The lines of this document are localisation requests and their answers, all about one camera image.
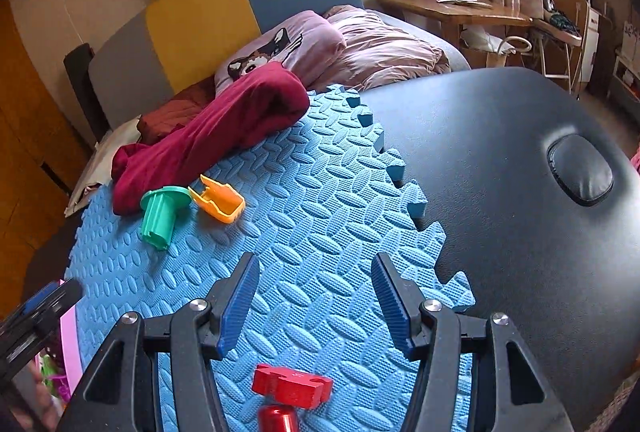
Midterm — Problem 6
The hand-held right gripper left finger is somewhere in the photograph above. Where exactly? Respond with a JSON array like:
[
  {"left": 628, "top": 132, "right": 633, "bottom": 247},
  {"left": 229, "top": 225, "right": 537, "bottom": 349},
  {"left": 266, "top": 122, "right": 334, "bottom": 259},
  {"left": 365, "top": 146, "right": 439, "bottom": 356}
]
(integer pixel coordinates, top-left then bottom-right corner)
[{"left": 57, "top": 252, "right": 261, "bottom": 432}]

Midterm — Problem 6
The white low shelf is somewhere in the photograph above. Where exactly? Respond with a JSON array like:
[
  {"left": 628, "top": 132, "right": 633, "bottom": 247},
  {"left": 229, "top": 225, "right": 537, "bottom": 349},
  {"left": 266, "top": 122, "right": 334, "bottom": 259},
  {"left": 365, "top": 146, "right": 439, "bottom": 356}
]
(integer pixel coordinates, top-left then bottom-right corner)
[{"left": 612, "top": 47, "right": 640, "bottom": 113}]

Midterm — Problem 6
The dark red blanket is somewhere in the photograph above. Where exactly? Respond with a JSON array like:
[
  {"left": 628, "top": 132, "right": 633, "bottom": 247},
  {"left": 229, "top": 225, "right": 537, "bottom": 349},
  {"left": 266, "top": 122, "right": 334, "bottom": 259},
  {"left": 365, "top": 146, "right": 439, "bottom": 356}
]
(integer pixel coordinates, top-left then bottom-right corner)
[{"left": 137, "top": 84, "right": 218, "bottom": 145}]

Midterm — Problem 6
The grey yellow blue headboard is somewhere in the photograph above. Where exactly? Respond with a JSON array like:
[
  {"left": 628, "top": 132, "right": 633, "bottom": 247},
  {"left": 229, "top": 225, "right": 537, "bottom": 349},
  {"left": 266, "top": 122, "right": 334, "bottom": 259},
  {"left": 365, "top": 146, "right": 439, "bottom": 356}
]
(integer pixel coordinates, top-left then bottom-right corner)
[{"left": 89, "top": 0, "right": 363, "bottom": 130}]

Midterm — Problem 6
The white paper bag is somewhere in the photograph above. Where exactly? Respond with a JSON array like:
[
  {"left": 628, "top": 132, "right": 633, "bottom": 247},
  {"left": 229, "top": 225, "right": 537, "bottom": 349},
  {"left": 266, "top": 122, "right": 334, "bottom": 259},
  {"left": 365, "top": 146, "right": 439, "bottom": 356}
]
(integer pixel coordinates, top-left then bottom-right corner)
[{"left": 65, "top": 117, "right": 143, "bottom": 218}]

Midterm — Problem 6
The white narrow cabinet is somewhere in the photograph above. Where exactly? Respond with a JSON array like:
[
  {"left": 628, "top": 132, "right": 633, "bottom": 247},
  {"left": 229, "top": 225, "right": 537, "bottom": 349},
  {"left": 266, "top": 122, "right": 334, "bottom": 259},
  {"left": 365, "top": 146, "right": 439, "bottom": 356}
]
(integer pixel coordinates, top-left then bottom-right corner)
[{"left": 585, "top": 7, "right": 601, "bottom": 83}]

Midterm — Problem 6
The wicker basket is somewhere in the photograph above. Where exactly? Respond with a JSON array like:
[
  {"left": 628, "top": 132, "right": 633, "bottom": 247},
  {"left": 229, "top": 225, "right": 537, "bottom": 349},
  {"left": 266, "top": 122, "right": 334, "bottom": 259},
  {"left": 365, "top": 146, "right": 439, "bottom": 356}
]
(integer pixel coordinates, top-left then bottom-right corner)
[{"left": 585, "top": 377, "right": 640, "bottom": 432}]

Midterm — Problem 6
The maroon red cloth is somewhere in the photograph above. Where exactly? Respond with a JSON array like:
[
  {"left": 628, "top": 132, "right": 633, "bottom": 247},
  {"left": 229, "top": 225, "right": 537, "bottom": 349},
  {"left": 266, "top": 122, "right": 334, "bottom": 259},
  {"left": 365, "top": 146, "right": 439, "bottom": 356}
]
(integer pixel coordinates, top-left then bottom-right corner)
[{"left": 111, "top": 62, "right": 310, "bottom": 216}]

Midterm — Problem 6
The red puzzle shaped block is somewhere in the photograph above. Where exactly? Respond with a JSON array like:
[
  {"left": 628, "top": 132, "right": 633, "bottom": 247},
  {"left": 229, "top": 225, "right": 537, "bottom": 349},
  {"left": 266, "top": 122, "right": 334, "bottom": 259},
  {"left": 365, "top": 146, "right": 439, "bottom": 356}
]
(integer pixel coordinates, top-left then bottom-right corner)
[{"left": 251, "top": 363, "right": 334, "bottom": 409}]

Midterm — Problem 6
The teal green toy plunger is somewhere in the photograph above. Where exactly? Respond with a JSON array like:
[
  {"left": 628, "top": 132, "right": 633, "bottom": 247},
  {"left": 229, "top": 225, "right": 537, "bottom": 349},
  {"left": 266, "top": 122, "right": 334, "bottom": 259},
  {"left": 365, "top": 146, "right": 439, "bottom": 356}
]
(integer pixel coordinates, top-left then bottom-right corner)
[{"left": 140, "top": 186, "right": 192, "bottom": 251}]

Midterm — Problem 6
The wooden desk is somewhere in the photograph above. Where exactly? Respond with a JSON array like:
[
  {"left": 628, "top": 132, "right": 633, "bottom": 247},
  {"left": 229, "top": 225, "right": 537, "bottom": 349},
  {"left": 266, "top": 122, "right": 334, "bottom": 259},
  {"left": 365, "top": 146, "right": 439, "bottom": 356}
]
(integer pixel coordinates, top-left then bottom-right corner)
[{"left": 376, "top": 0, "right": 533, "bottom": 58}]

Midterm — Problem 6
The black face hole cushion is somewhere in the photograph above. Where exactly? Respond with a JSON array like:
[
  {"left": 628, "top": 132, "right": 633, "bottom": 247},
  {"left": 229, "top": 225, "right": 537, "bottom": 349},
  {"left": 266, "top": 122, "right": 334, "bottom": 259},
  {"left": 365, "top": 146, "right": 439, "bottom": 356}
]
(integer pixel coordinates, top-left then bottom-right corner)
[{"left": 546, "top": 134, "right": 614, "bottom": 207}]

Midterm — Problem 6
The blue foam puzzle mat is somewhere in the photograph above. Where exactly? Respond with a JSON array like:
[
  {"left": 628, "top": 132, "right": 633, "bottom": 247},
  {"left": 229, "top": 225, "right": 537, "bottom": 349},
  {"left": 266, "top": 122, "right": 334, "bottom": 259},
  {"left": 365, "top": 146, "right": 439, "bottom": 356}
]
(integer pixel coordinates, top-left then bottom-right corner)
[{"left": 65, "top": 84, "right": 476, "bottom": 432}]

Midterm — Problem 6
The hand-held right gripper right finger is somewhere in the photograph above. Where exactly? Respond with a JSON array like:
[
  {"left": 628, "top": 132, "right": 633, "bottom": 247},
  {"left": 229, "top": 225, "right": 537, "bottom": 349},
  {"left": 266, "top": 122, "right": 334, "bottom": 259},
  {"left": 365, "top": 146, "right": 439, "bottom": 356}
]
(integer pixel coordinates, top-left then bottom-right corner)
[{"left": 371, "top": 252, "right": 576, "bottom": 432}]

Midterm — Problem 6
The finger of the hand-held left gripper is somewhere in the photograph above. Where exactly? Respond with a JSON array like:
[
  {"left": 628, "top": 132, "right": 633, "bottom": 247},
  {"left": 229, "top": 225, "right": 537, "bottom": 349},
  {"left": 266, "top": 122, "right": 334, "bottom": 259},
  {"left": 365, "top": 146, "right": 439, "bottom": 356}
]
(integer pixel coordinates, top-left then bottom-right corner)
[{"left": 0, "top": 278, "right": 84, "bottom": 375}]

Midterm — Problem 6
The black massage table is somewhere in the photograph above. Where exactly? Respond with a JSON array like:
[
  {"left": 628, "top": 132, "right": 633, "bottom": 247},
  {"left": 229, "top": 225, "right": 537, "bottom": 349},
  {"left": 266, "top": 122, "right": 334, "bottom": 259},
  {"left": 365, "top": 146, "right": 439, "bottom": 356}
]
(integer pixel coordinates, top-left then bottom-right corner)
[{"left": 20, "top": 66, "right": 640, "bottom": 393}]

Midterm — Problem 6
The pink duvet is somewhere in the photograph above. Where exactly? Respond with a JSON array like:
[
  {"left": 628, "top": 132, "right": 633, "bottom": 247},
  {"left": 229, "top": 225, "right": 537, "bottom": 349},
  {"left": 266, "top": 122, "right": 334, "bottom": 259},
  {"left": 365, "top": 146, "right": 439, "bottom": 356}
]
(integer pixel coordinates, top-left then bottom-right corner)
[{"left": 324, "top": 5, "right": 451, "bottom": 92}]

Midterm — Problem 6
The orange plastic toy piece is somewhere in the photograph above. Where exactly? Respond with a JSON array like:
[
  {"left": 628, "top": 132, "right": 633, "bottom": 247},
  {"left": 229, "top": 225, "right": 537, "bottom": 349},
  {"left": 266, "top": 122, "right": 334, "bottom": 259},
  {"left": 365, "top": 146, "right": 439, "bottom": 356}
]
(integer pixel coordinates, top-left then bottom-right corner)
[{"left": 188, "top": 174, "right": 246, "bottom": 224}]

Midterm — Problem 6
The pink dog print pillow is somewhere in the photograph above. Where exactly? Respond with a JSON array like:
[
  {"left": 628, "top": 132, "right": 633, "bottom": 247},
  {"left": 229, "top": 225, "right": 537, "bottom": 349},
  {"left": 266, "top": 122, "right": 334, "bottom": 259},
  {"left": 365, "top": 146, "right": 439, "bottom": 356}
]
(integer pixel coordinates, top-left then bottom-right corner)
[{"left": 214, "top": 10, "right": 347, "bottom": 95}]

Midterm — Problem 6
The pink storage box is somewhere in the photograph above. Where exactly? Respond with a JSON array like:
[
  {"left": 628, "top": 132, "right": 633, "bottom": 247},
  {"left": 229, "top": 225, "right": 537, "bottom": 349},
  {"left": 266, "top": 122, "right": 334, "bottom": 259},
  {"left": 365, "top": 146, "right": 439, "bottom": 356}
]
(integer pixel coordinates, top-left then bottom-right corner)
[{"left": 59, "top": 279, "right": 83, "bottom": 393}]

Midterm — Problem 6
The basket with white handle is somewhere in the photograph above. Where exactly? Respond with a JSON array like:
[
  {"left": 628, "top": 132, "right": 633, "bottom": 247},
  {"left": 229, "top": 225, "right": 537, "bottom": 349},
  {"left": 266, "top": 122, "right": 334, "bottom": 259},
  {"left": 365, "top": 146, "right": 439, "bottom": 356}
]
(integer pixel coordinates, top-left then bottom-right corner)
[{"left": 460, "top": 29, "right": 533, "bottom": 70}]

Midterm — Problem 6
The wooden wardrobe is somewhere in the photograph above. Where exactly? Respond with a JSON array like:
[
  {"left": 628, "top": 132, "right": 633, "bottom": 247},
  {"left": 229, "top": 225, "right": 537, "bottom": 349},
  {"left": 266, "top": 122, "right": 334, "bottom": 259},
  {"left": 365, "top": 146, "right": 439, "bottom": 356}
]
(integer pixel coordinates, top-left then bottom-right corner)
[{"left": 0, "top": 0, "right": 96, "bottom": 313}]

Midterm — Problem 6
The white folding chair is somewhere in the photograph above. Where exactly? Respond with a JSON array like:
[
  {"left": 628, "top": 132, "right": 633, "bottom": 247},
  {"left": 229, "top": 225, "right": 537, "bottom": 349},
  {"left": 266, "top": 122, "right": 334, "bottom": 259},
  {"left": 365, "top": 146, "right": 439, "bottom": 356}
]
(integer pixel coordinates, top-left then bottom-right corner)
[{"left": 530, "top": 0, "right": 591, "bottom": 93}]

